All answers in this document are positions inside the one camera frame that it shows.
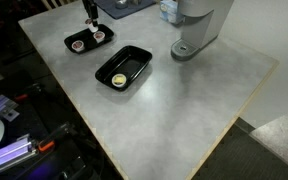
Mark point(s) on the wooden chair back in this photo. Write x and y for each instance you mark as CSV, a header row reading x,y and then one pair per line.
x,y
59,2

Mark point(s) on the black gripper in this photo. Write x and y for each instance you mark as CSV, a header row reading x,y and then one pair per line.
x,y
88,2

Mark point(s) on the dark blue cloth mat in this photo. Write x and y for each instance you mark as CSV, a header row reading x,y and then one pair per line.
x,y
127,11

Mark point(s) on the light blue tissue box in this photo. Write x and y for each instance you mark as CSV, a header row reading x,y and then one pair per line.
x,y
170,11

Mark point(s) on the speckled grey countertop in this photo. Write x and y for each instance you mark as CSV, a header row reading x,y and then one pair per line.
x,y
284,138

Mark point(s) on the grey coffee machine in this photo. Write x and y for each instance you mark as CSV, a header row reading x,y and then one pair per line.
x,y
197,26

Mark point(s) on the yellow lid coffee pod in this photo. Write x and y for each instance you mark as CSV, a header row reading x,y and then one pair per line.
x,y
119,80

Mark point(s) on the black plastic tray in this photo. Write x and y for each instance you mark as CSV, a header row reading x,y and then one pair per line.
x,y
88,43
132,63

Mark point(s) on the short glass jar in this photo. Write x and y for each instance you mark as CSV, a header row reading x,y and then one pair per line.
x,y
121,4

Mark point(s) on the silver metal holder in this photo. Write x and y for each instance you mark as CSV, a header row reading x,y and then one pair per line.
x,y
135,2

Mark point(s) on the red lid coffee pod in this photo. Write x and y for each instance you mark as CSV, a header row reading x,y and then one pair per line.
x,y
99,36
78,45
93,28

